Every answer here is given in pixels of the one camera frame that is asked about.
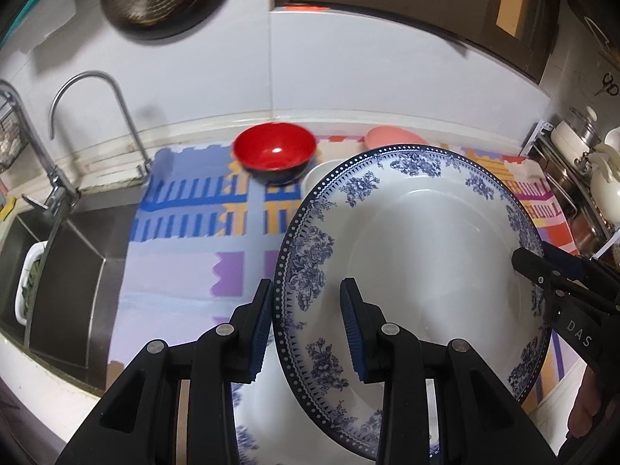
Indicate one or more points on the person's right hand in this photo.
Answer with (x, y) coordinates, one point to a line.
(588, 402)

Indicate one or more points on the small blue floral plate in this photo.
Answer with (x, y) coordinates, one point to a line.
(436, 261)

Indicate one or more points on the white bowl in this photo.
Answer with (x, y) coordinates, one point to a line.
(315, 177)

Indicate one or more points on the pink bowl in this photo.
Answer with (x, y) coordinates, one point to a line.
(387, 136)

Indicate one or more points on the chrome kitchen faucet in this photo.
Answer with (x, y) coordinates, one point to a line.
(53, 184)

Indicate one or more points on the steel sink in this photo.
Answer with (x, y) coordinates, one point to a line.
(77, 276)

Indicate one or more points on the yellow sponge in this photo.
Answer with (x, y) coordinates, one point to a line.
(7, 210)

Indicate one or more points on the black round pan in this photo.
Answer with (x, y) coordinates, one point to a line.
(213, 14)

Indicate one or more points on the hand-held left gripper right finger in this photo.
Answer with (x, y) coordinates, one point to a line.
(352, 334)

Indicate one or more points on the white and metal pot rack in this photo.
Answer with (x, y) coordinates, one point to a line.
(537, 138)

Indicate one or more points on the white sink basket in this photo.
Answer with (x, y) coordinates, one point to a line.
(29, 261)

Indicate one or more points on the colourful patchwork mat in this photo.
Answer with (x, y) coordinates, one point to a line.
(193, 252)

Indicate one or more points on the black scissors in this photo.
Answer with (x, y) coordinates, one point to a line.
(608, 85)

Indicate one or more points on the cream ceramic pot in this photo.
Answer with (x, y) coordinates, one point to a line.
(605, 189)

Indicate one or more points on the red and black bowl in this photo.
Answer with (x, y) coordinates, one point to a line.
(273, 147)

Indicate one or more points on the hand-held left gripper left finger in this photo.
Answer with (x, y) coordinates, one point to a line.
(258, 329)

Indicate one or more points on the large blue floral plate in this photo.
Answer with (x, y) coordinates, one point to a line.
(261, 411)

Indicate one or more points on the green tissue paper pack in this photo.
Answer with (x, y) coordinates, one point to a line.
(63, 9)

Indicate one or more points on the dark steel pot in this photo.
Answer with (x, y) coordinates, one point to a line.
(564, 184)

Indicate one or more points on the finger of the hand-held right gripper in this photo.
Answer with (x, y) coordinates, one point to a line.
(579, 267)
(530, 264)

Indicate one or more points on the dark wooden window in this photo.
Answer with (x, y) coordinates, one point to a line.
(387, 5)

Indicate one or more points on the slim gooseneck faucet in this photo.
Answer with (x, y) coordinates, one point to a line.
(126, 116)

